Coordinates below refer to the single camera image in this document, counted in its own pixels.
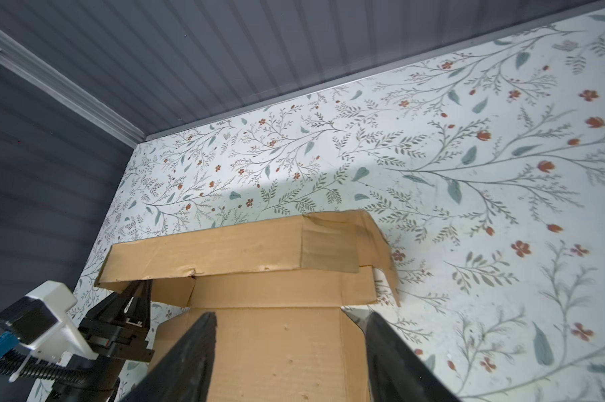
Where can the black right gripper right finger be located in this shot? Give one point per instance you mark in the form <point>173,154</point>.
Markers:
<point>395,372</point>

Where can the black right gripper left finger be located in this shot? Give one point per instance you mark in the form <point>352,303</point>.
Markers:
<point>185,372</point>

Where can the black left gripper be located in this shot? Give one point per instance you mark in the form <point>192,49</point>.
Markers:
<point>116,329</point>

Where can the brown cardboard box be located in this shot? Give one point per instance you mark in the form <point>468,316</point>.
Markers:
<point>279,289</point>

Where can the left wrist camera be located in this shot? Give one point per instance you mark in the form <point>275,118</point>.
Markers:
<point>40,322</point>

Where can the aluminium enclosure frame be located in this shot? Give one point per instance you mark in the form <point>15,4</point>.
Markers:
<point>35,71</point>

